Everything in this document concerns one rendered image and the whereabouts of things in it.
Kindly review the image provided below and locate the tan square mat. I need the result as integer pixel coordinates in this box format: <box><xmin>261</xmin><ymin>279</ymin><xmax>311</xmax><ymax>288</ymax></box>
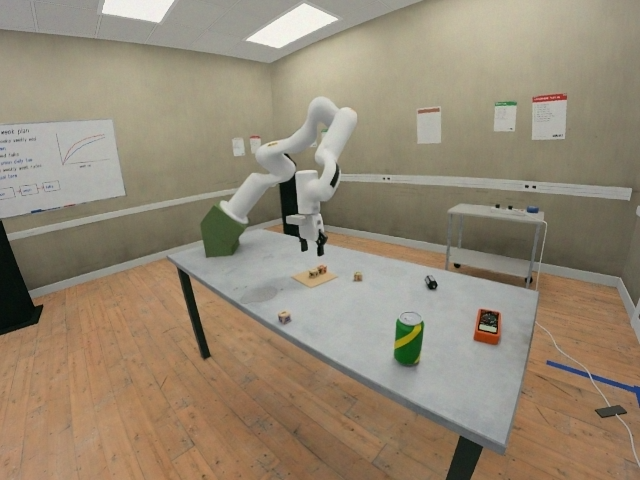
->
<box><xmin>291</xmin><ymin>270</ymin><xmax>338</xmax><ymax>288</ymax></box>

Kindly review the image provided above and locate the green soda can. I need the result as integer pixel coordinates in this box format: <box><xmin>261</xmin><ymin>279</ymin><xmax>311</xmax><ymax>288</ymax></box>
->
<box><xmin>394</xmin><ymin>311</ymin><xmax>424</xmax><ymax>365</ymax></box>

